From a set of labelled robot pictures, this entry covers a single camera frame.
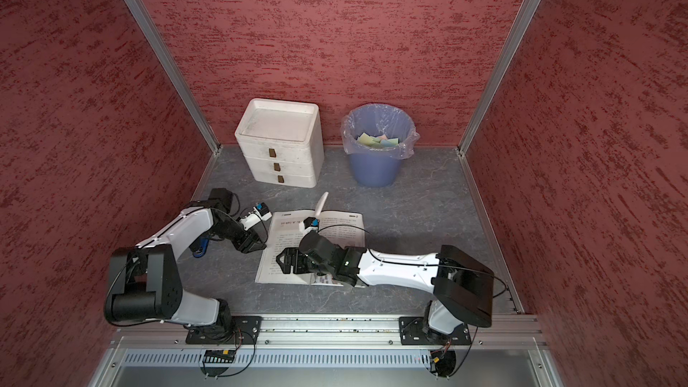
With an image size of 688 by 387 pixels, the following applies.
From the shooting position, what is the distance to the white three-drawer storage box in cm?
92

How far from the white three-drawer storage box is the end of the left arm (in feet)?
0.90

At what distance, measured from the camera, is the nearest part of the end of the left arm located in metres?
0.77
